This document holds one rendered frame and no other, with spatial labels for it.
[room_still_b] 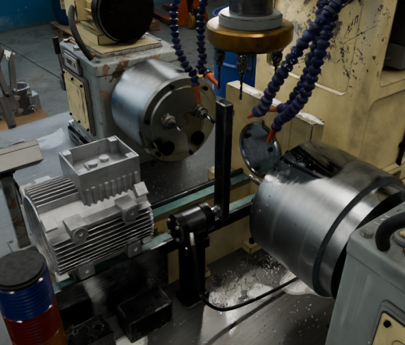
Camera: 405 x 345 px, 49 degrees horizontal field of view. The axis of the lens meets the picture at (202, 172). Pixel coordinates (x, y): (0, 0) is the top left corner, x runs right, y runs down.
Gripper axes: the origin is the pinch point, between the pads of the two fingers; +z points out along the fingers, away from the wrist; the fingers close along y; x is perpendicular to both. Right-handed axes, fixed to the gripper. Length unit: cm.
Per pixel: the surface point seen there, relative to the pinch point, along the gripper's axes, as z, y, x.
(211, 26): 0, 36, -36
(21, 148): 9.1, -0.4, -3.5
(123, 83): -1.2, 31.3, 3.0
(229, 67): -22, 162, 129
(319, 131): 28, 53, -38
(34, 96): -56, 60, 235
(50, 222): 25.9, -4.4, -29.5
